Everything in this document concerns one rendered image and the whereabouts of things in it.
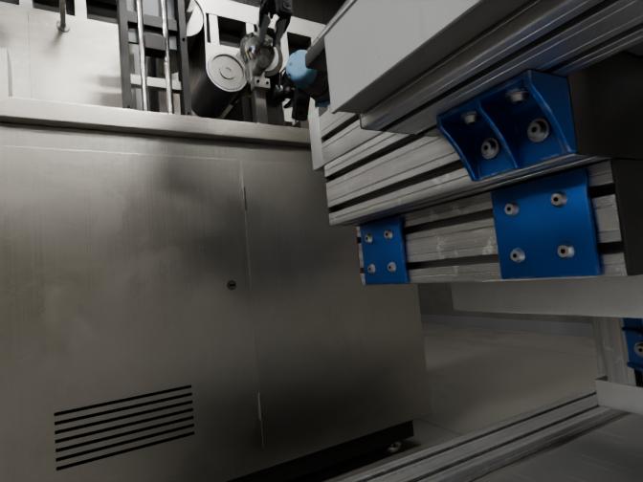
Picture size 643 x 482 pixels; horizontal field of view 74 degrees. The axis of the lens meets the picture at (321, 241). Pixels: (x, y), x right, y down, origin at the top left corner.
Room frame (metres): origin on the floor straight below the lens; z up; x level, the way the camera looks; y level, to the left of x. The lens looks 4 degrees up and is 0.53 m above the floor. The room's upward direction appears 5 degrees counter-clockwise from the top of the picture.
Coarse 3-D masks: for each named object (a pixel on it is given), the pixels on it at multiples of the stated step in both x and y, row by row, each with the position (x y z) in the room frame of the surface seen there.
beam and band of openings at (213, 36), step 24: (0, 0) 1.30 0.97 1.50; (24, 0) 1.28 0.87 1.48; (48, 0) 1.37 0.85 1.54; (72, 0) 1.41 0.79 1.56; (96, 0) 1.44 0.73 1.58; (216, 0) 1.59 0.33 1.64; (216, 24) 1.59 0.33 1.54; (240, 24) 1.66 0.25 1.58; (312, 24) 1.81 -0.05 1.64; (288, 48) 1.83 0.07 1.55
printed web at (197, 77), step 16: (192, 48) 1.36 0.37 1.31; (192, 64) 1.36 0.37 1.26; (192, 80) 1.37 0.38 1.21; (208, 80) 1.25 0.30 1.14; (160, 96) 1.16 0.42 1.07; (192, 96) 1.38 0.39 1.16; (208, 96) 1.31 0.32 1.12; (224, 96) 1.29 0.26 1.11; (160, 112) 1.16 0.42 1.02; (208, 112) 1.41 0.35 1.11
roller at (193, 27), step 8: (192, 16) 1.22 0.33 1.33; (200, 16) 1.23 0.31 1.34; (192, 24) 1.22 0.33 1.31; (200, 24) 1.23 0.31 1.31; (192, 32) 1.22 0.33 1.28; (192, 40) 1.26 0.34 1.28; (176, 56) 1.32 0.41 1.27; (160, 64) 1.36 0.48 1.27; (176, 64) 1.37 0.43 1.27; (176, 72) 1.43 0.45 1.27
